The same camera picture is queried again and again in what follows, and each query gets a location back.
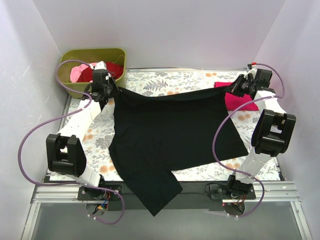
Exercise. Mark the pink garment in bin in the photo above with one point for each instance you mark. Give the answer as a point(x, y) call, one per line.
point(82, 73)

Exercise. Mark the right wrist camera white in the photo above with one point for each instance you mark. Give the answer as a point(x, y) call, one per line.
point(252, 69)

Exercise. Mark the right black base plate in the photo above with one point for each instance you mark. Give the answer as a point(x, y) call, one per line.
point(217, 191)

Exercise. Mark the olive green plastic bin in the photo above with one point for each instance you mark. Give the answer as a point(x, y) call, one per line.
point(77, 57)

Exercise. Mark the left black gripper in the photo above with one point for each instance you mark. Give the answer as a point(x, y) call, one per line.
point(110, 88)

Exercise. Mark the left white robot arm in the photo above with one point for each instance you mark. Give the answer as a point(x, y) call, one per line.
point(65, 153)

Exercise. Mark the dark red garment in bin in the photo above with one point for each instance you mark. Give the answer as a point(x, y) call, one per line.
point(115, 69)

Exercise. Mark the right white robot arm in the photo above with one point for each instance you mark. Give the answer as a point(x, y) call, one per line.
point(271, 135)

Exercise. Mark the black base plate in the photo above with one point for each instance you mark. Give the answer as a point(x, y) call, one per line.
point(90, 194)
point(217, 191)

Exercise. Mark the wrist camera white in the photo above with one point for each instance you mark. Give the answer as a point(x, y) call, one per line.
point(252, 69)
point(101, 65)

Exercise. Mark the folded magenta t shirt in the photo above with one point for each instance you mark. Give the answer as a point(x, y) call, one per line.
point(233, 102)

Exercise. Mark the black t shirt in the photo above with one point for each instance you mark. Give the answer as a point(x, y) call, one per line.
point(155, 136)

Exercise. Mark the aluminium frame rail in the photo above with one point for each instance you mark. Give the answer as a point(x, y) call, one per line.
point(274, 191)

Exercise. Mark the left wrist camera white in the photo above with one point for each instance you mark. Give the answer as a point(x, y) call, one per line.
point(101, 65)

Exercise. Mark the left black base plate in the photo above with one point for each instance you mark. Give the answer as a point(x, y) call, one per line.
point(90, 194)

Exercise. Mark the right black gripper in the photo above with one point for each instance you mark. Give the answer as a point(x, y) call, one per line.
point(238, 86)

